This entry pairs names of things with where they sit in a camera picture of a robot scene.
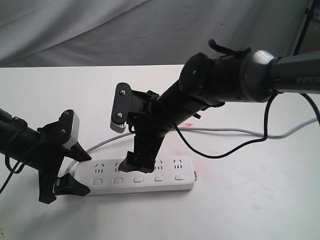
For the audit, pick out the black tripod stand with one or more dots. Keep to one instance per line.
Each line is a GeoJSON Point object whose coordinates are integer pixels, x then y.
{"type": "Point", "coordinates": [308, 12]}

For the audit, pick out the white power strip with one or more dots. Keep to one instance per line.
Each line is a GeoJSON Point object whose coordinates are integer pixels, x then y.
{"type": "Point", "coordinates": [104, 177]}

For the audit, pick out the grey backdrop cloth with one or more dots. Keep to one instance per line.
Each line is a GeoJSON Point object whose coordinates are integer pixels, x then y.
{"type": "Point", "coordinates": [65, 33]}

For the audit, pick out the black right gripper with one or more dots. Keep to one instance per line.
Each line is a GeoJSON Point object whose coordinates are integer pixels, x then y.
{"type": "Point", "coordinates": [149, 121]}

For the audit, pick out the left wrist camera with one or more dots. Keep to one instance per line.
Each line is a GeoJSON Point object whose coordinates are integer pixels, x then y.
{"type": "Point", "coordinates": [68, 128]}

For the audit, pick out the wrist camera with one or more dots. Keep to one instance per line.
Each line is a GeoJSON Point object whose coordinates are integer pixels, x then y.
{"type": "Point", "coordinates": [68, 128]}
{"type": "Point", "coordinates": [121, 107]}

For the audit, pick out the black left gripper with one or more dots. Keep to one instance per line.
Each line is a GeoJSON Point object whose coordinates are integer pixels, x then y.
{"type": "Point", "coordinates": [50, 158]}

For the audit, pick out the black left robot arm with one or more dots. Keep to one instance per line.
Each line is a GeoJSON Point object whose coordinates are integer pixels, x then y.
{"type": "Point", "coordinates": [19, 143]}

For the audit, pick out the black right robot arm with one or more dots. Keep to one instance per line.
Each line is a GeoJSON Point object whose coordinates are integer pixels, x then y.
{"type": "Point", "coordinates": [241, 75]}

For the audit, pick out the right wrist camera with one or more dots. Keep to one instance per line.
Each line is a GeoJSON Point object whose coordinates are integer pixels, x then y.
{"type": "Point", "coordinates": [121, 107]}

